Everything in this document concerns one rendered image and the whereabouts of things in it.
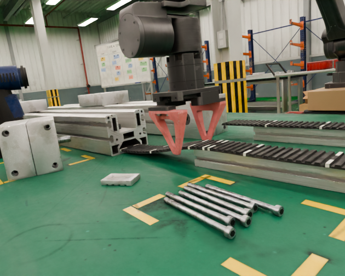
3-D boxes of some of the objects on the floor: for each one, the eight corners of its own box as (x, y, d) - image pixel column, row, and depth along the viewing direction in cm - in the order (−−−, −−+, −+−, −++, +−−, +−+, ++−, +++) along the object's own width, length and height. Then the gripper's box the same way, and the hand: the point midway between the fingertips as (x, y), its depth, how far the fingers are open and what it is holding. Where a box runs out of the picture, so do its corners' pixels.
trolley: (367, 136, 337) (370, 51, 317) (364, 148, 295) (367, 50, 275) (280, 134, 401) (279, 63, 380) (268, 143, 359) (264, 63, 338)
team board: (102, 127, 684) (88, 45, 646) (115, 123, 727) (103, 46, 688) (151, 126, 609) (140, 33, 570) (163, 122, 651) (153, 35, 612)
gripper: (171, 50, 37) (182, 161, 40) (223, 50, 45) (229, 142, 48) (139, 57, 42) (152, 155, 45) (192, 56, 50) (200, 139, 53)
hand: (191, 143), depth 47 cm, fingers open, 8 cm apart
